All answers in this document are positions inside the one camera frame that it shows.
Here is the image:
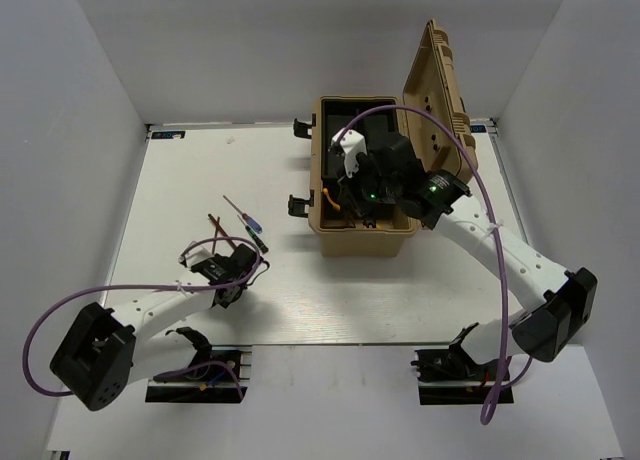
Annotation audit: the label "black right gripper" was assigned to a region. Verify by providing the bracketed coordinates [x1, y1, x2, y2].
[337, 154, 401, 217]

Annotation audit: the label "tan plastic toolbox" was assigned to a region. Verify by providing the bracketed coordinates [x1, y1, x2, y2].
[288, 20, 478, 257]

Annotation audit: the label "yellow handled small pliers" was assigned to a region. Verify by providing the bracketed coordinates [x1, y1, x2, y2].
[322, 188, 343, 212]

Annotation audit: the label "black toolbox tray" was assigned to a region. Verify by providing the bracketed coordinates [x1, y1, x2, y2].
[320, 97, 398, 181]

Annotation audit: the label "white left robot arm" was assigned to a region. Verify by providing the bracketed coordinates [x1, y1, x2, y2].
[50, 245, 259, 411]

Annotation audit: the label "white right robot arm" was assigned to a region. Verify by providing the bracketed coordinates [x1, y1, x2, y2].
[331, 129, 597, 379]

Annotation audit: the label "medium dark hex key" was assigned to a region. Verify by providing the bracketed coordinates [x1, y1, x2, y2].
[207, 214, 222, 255]

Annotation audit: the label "small dark hex key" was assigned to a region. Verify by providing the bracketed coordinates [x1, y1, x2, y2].
[207, 213, 246, 250]

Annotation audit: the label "black rear toolbox latch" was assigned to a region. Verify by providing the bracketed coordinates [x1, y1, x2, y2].
[292, 113, 316, 140]

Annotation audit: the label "black toolbox latch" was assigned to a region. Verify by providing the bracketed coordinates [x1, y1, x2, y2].
[292, 113, 316, 140]
[287, 190, 315, 218]

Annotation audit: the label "black front toolbox latch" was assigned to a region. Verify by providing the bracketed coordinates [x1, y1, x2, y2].
[287, 190, 315, 218]

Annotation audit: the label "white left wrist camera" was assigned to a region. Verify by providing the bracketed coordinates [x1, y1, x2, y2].
[178, 241, 213, 269]

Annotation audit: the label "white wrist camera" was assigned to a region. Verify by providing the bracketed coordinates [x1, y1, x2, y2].
[178, 241, 213, 269]
[331, 128, 367, 178]

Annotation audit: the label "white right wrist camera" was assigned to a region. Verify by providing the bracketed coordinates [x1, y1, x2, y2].
[331, 128, 367, 178]

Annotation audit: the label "blue handled screwdriver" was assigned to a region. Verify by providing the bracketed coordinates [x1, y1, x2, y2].
[223, 195, 263, 234]

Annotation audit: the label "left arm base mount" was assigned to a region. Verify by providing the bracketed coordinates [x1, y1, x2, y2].
[145, 347, 252, 405]

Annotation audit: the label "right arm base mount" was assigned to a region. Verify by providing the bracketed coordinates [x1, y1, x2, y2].
[411, 346, 498, 406]

